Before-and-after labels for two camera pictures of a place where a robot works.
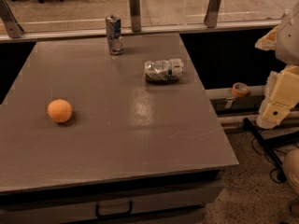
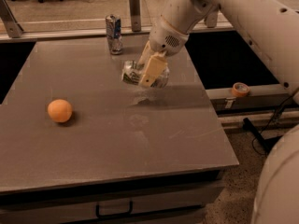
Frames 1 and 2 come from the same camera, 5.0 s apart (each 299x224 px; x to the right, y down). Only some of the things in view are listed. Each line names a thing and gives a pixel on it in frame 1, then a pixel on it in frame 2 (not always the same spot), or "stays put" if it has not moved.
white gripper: [289, 40] -> [164, 38]
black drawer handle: [113, 215] stays put
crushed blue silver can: [113, 29] stays put
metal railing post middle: [135, 9] stays put
